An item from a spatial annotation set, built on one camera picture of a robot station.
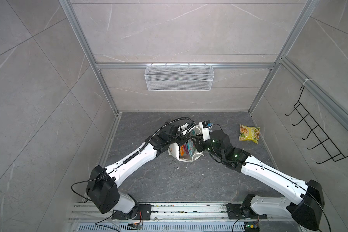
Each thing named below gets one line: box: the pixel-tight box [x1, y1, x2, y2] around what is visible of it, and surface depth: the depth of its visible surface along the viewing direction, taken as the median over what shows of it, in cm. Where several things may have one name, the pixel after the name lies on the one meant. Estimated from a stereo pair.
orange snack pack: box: [180, 145, 185, 157], surface depth 87 cm
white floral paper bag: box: [168, 141, 205, 162], surface depth 76 cm
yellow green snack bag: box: [238, 124, 261, 145], surface depth 103 cm
